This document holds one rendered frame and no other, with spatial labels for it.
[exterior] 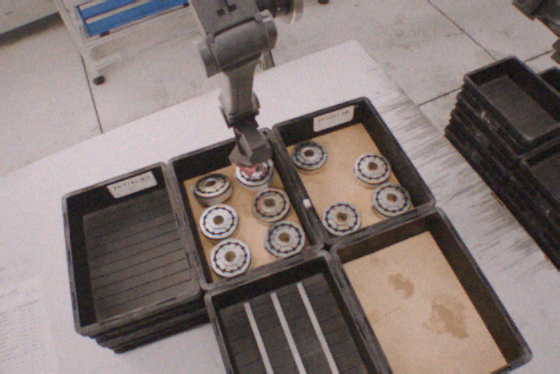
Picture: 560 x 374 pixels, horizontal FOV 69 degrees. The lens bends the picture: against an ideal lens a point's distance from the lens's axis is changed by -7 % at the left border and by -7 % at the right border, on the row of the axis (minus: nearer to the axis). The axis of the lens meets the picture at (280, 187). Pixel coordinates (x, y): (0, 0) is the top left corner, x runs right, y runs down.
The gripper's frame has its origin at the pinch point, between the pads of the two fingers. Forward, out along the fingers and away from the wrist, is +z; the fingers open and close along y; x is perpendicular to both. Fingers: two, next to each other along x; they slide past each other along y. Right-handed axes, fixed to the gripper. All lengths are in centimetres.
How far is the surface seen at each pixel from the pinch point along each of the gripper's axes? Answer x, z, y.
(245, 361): -19.7, 5.9, -45.0
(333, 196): -21.8, 7.2, 3.6
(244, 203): -0.3, 7.0, -7.9
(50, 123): 172, 93, 32
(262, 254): -11.5, 6.6, -19.5
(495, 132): -66, 43, 76
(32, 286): 51, 19, -53
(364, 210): -31.0, 7.1, 2.7
